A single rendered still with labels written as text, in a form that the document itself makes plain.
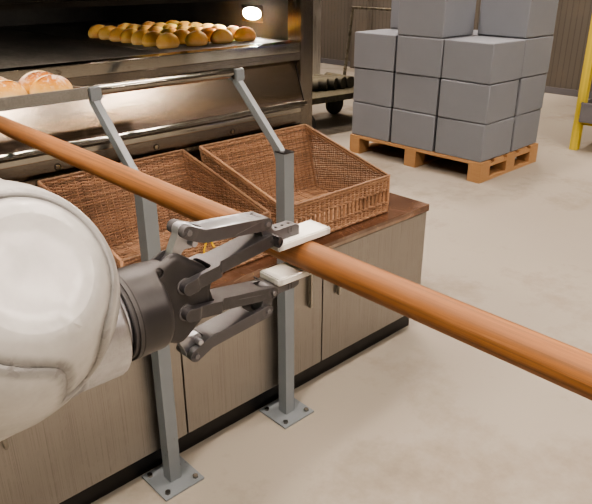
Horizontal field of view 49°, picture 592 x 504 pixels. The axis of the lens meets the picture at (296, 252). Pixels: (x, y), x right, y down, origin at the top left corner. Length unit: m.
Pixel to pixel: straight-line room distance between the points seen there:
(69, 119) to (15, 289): 1.94
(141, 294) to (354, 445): 1.79
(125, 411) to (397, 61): 3.88
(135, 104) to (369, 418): 1.35
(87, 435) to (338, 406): 0.92
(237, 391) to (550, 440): 1.06
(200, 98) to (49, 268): 2.19
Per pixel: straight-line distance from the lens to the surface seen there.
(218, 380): 2.13
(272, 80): 2.68
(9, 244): 0.28
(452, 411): 2.45
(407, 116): 5.25
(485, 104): 4.86
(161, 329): 0.53
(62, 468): 1.96
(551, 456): 2.36
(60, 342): 0.28
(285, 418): 2.34
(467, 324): 0.52
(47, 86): 1.59
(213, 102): 2.48
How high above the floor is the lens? 1.45
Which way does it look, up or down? 24 degrees down
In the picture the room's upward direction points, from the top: straight up
